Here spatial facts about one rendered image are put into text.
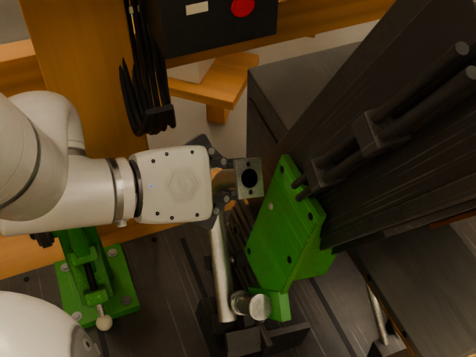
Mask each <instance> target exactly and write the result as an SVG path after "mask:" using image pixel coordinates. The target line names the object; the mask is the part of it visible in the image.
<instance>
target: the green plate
mask: <svg viewBox="0 0 476 357"><path fill-rule="evenodd" d="M300 175H301V173H300V171H299V169H298V168H297V167H296V165H295V163H294V161H293V160H292V158H291V157H290V155H289V154H282V155H281V157H280V160H279V163H278V165H277V167H276V170H275V173H274V175H273V178H272V180H271V183H270V186H269V187H268V190H267V193H266V196H265V198H264V200H263V203H262V206H261V209H260V211H259V213H258V216H257V218H256V221H255V223H254V226H253V229H252V231H251V234H250V236H249V239H248V241H247V243H246V246H245V248H244V253H245V254H246V257H247V258H248V260H249V263H250V265H251V267H252V269H253V271H254V273H255V275H256V277H257V280H258V282H259V284H260V286H261V288H265V289H269V290H277V291H280V294H281V295H284V294H286V293H287V292H288V290H289V288H290V286H291V284H292V282H293V281H297V280H301V279H305V278H311V277H315V276H322V275H326V273H327V271H328V270H329V268H330V266H331V264H332V263H333V261H334V259H335V258H336V255H337V254H334V255H332V249H333V247H332V248H330V249H326V250H324V251H320V249H319V246H320V242H321V238H319V236H320V232H321V228H322V224H323V222H324V220H325V218H326V216H327V214H326V213H325V211H324V209H323V207H322V206H321V205H320V203H319V201H318V200H317V198H316V196H315V197H313V198H309V197H306V198H305V199H304V200H302V201H300V202H298V201H296V199H295V197H296V195H297V194H298V193H300V192H301V191H303V190H304V189H305V188H307V187H308V186H306V185H304V184H302V185H301V186H299V187H298V188H296V189H292V188H291V183H292V182H293V181H294V180H295V179H296V178H298V177H299V176H300ZM269 203H272V204H273V209H272V210H270V209H269V208H268V204H269Z"/></svg>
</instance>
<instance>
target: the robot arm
mask: <svg viewBox="0 0 476 357"><path fill-rule="evenodd" d="M234 159H245V157H242V158H233V159H227V158H226V157H223V156H222V155H221V154H220V153H219V152H218V151H217V150H216V149H215V148H214V147H213V146H212V145H211V143H210V140H209V139H208V137H207V136H206V134H199V135H197V136H195V137H194V138H193V139H191V140H189V141H188V142H187V143H185V144H183V145H182V146H177V147H165V148H159V149H151V150H147V151H143V152H138V153H135V154H132V155H130V157H129V159H128V160H127V159H126V158H125V157H111V158H101V159H90V158H88V157H87V155H86V151H85V145H84V136H83V130H82V126H81V120H80V117H79V114H78V112H77V110H76V108H75V107H74V106H73V104H72V103H71V102H70V101H69V100H68V99H67V98H65V97H64V96H63V95H61V94H58V93H55V92H51V91H28V92H23V93H19V94H16V95H14V96H10V97H8V98H7V97H5V95H3V94H2V93H1V92H0V233H1V235H2V236H4V237H12V236H18V235H24V234H35V233H41V232H52V231H58V230H69V229H75V228H81V227H92V226H99V225H109V224H113V223H114V222H116V227H124V226H127V221H128V220H129V219H131V218H134V219H135V221H136V222H138V223H143V224H171V223H182V222H192V223H193V224H196V225H198V226H200V227H203V228H205V229H208V230H211V229H212V228H213V227H214V224H215V221H216V219H217V215H219V214H220V212H221V211H222V209H223V208H224V207H225V206H226V204H227V203H229V202H230V201H231V200H237V195H236V189H228V190H223V191H222V192H220V193H219V194H213V192H212V182H211V173H210V169H212V168H216V167H218V168H222V169H233V168H234V164H233V160H234ZM100 354H101V352H100V351H99V349H98V347H97V345H96V343H95V344H94V343H93V342H92V340H91V338H90V337H89V335H88V334H87V333H86V332H85V331H84V329H83V328H82V327H81V325H80V324H79V323H78V322H77V321H76V320H75V319H73V318H72V317H71V316H70V315H69V314H67V313H66V312H65V311H63V310H61V309H60V308H58V307H57V306H56V305H53V304H51V303H49V302H46V301H44V300H41V299H39V298H36V297H32V296H29V295H25V294H20V293H13V292H9V291H0V357H100Z"/></svg>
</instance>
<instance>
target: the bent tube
mask: <svg viewBox="0 0 476 357"><path fill-rule="evenodd" d="M247 162H248V163H249V166H247ZM233 164H234V168H233V169H223V170H221V171H219V172H218V173H217V174H216V175H215V177H214V178H213V180H212V194H219V193H220V192H222V191H223V190H228V189H230V188H236V195H237V200H241V199H247V198H257V197H263V196H264V183H263V174H262V165H261V157H255V158H248V159H234V160H233ZM249 190H251V194H250V195H249ZM208 240H209V246H210V257H211V263H212V274H213V280H214V286H215V297H216V303H217V313H218V319H219V322H233V321H235V320H237V314H235V313H233V311H231V309H230V306H229V300H230V296H231V295H232V293H233V292H234V289H233V283H232V272H231V266H230V255H229V249H228V243H227V233H226V227H225V207H224V208H223V209H222V211H221V212H220V214H219V215H217V219H216V221H215V224H214V227H213V228H212V229H208Z"/></svg>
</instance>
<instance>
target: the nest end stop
mask: <svg viewBox="0 0 476 357"><path fill-rule="evenodd" d="M215 350H216V354H218V355H220V356H222V357H239V356H244V355H247V354H250V353H256V352H259V351H261V344H259V345H256V346H251V347H248V348H242V349H239V350H236V351H230V352H227V351H226V348H225V344H224V345H221V346H216V347H215Z"/></svg>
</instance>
